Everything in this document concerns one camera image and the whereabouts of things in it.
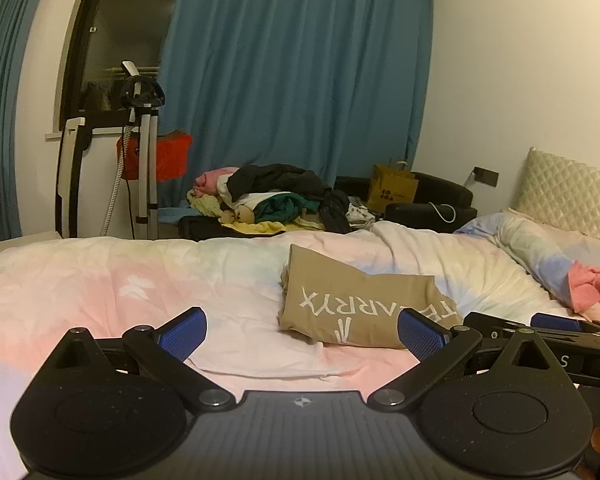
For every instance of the white folded board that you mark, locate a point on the white folded board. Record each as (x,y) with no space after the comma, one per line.
(72,170)

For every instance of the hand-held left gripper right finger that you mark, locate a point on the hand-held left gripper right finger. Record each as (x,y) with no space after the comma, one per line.
(422,335)

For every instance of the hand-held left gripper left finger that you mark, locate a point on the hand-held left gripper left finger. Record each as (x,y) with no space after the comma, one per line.
(182,335)

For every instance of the tan t-shirt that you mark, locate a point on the tan t-shirt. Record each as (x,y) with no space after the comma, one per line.
(340,295)

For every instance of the yellow paper bag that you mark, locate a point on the yellow paper bag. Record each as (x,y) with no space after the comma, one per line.
(392,190)

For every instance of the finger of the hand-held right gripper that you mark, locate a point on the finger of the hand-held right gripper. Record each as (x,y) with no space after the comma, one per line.
(495,322)
(555,321)

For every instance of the pile of mixed clothes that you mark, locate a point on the pile of mixed clothes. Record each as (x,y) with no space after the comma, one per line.
(280,185)

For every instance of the quilted cream headboard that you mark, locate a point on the quilted cream headboard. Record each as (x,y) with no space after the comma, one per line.
(565,195)

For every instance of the narrow blue curtain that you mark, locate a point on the narrow blue curtain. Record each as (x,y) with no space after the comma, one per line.
(5,85)

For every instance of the garment steamer on stand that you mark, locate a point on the garment steamer on stand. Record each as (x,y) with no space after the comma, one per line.
(144,110)

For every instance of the black wall socket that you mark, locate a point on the black wall socket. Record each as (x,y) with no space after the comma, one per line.
(486,176)

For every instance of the red cloth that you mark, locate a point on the red cloth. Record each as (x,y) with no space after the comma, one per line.
(167,160)

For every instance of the pastel tie-dye duvet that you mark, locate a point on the pastel tie-dye duvet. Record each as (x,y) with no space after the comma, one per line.
(130,280)

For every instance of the pink cloth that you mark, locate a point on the pink cloth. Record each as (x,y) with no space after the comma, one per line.
(592,285)

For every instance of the pastel pillow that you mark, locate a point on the pastel pillow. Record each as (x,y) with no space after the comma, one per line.
(530,245)

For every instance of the wide blue curtain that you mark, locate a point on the wide blue curtain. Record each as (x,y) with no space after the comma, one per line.
(290,70)

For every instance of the black armchair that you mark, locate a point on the black armchair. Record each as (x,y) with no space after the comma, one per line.
(440,195)

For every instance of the dark window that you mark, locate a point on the dark window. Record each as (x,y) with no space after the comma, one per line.
(120,15)

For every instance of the black suitcase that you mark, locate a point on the black suitcase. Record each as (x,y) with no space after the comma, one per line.
(200,225)

